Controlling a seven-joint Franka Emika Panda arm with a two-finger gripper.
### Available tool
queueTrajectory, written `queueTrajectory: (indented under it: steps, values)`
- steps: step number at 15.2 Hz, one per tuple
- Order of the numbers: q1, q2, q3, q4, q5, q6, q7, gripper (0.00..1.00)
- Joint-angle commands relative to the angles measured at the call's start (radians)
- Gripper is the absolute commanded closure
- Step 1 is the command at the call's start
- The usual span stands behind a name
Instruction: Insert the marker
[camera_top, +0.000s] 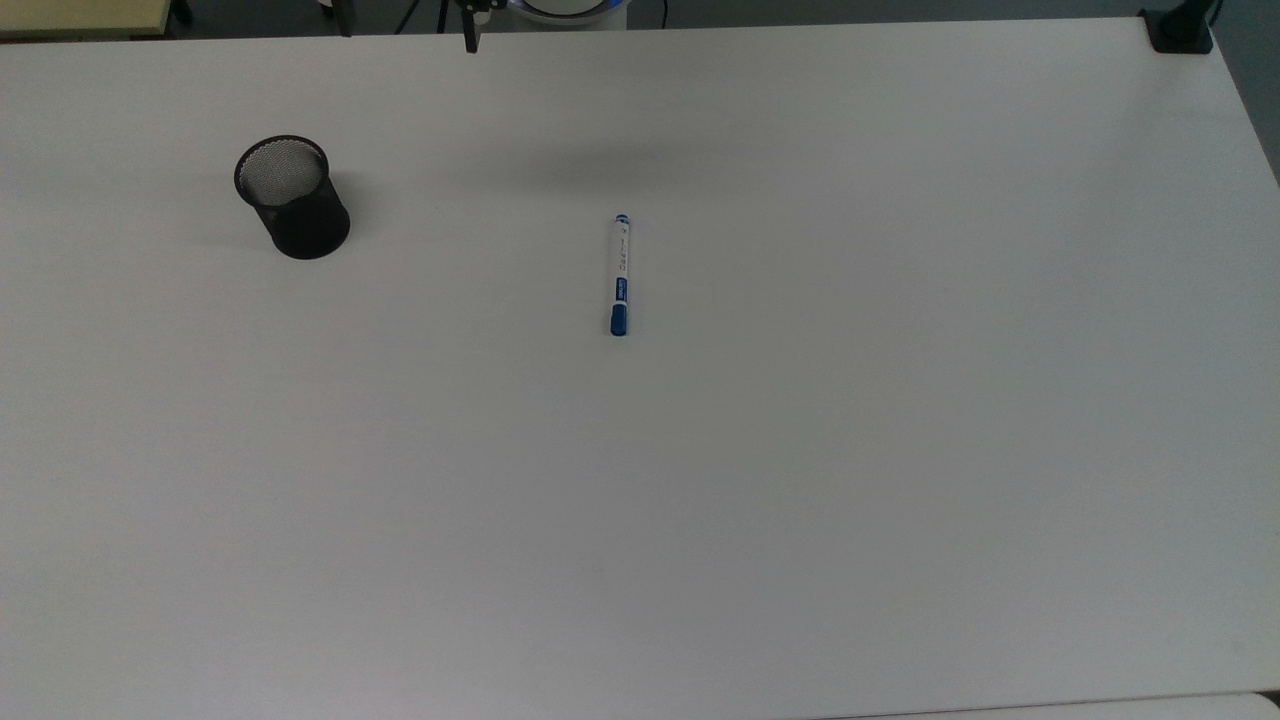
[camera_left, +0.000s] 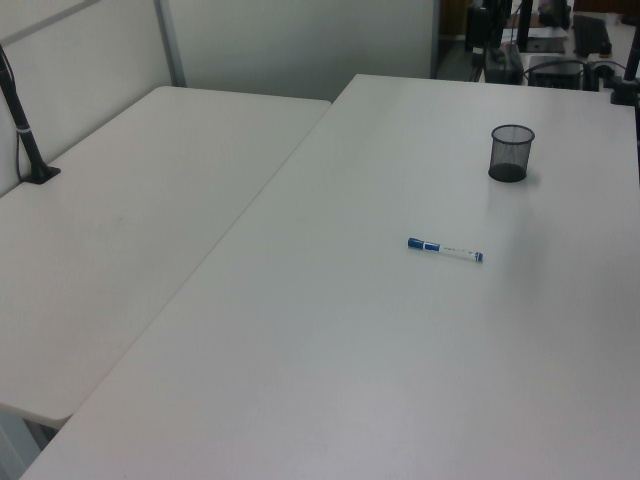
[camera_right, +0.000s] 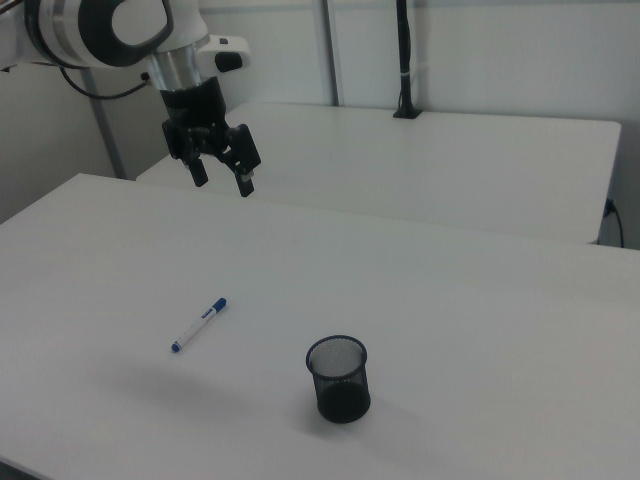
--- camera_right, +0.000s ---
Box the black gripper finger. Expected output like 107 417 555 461
218 123 263 198
179 130 210 189

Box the white side table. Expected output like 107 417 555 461
135 101 623 246

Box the grey metal frame post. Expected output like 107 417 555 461
316 0 347 108
81 67 127 181

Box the black mesh pen cup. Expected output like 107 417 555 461
305 335 373 425

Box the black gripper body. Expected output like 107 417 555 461
159 77 230 160

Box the black clamped pole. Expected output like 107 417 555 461
391 0 424 120

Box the blue and white marker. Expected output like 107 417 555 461
170 297 228 354

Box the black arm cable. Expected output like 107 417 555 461
59 66 153 101

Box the black wall cable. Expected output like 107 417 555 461
604 198 626 248

